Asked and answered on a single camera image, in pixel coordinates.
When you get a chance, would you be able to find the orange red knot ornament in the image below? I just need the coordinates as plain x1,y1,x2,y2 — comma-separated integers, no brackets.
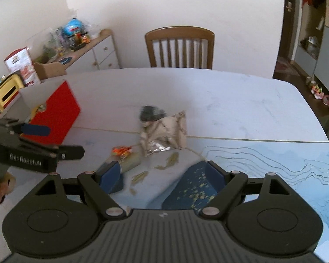
111,146,133,158

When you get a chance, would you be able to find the person's left hand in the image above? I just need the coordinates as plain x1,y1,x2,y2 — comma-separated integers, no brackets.
0,171,17,215

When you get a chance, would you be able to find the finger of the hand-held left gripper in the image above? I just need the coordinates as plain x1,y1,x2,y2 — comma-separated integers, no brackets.
6,122,50,137
20,139,85,162

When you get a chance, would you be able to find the patterned floor rug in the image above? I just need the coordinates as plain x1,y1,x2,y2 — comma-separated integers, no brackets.
274,57,299,80

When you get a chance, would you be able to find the grey shelf unit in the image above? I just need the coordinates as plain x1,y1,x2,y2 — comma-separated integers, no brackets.
293,0,329,105

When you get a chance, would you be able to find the blue round toy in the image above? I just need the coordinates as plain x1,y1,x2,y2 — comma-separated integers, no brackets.
63,19,83,35

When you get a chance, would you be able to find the brown wooden door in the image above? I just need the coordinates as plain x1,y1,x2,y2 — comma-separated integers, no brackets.
277,0,305,61

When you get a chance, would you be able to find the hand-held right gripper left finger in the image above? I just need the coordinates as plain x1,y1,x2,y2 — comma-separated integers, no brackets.
36,160,126,220

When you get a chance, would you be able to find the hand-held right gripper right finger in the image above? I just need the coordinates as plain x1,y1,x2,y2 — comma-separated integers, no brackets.
199,160,293,220

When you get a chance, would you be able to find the silver foil snack packet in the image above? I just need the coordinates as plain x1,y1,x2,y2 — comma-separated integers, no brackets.
139,111,187,157

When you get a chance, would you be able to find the brown wooden chair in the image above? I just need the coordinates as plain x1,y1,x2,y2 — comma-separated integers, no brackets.
145,27,216,70

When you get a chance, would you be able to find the clear plastic toy case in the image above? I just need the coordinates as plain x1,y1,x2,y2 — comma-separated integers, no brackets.
25,27,63,61

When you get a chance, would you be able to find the white wooden sideboard cabinet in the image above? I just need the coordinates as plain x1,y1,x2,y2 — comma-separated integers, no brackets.
63,29,121,73

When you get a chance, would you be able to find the yellow and green toy bin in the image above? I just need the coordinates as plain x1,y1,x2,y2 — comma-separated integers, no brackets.
0,73,25,113

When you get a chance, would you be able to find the dark snack packet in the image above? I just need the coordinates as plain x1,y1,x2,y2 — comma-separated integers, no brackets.
138,105,166,122

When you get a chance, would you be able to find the red and white toy package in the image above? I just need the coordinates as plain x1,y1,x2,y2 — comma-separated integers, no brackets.
4,47,41,86

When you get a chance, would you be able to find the red and white storage box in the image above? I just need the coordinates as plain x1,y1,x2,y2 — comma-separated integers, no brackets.
0,80,81,146

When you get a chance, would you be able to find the wooden tray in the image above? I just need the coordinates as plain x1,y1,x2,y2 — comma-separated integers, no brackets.
33,57,73,80

